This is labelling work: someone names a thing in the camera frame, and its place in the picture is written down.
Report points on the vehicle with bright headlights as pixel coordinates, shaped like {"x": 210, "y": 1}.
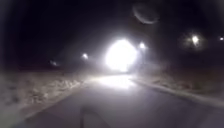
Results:
{"x": 121, "y": 55}

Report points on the distant street lamp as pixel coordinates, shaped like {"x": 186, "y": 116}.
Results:
{"x": 142, "y": 45}
{"x": 195, "y": 39}
{"x": 85, "y": 56}

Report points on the grey asphalt road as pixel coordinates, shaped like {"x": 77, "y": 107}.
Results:
{"x": 120, "y": 106}

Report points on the pale roadside verge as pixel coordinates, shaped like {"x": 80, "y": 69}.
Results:
{"x": 36, "y": 90}
{"x": 186, "y": 90}

